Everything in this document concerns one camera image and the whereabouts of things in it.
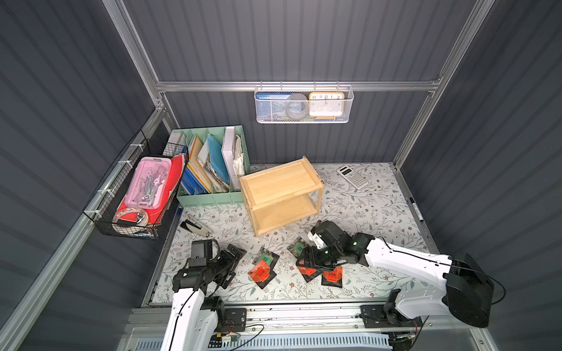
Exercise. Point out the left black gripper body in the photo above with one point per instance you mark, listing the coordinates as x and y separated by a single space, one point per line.
226 264

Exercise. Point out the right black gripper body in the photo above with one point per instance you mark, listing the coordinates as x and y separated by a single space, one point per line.
314 257

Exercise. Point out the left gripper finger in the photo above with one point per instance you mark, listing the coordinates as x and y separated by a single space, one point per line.
232 255
224 277

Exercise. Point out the red tea bag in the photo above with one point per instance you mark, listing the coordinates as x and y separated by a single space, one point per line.
262 274
308 274
333 278

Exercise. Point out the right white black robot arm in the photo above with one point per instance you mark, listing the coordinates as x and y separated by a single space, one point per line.
456 286

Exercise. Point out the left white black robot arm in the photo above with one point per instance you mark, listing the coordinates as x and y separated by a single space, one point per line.
196 317

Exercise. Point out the green tea bag middle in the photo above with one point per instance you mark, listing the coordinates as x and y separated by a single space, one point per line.
297 247

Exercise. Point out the green tea bag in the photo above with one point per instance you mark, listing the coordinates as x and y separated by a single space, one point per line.
297 247
267 256

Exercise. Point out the green tea bag left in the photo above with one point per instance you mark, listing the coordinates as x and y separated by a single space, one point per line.
267 256

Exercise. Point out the wooden two-tier shelf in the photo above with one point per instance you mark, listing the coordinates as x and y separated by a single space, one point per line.
282 195

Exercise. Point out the black white stapler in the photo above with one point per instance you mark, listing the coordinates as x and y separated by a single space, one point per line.
196 228

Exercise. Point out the floral table mat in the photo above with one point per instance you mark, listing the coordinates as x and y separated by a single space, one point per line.
380 209

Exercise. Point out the white calculator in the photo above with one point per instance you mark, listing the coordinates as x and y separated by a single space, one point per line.
354 178

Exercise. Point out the clear tape roll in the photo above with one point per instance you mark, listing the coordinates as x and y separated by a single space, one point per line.
130 221

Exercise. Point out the blue books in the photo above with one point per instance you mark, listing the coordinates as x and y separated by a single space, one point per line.
190 184

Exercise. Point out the black marker pen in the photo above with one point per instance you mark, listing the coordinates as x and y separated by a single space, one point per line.
417 209

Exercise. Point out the pink plastic case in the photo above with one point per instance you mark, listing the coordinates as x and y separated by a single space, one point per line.
147 186

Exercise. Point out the loose paper stack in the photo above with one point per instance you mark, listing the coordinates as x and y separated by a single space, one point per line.
238 162

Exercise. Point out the green file organizer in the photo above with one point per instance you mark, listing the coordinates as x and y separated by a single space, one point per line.
192 143

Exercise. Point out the teal folder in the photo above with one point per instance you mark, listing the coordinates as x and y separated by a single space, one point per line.
216 159

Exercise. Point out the red folder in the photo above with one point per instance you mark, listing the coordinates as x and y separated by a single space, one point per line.
178 163

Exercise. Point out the white binder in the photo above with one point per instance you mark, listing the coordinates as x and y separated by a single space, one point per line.
228 151

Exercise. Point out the yellow white clock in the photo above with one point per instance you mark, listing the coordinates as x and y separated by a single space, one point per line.
326 104

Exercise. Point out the grey tape roll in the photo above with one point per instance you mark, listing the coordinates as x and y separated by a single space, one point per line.
296 106

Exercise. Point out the blue box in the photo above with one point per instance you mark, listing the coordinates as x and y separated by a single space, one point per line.
271 106

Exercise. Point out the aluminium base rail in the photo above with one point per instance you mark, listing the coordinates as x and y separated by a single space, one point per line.
281 316

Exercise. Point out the black wire basket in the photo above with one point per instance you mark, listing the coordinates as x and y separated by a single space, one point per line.
102 211

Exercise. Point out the white wire wall basket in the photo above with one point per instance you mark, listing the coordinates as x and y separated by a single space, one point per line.
306 89

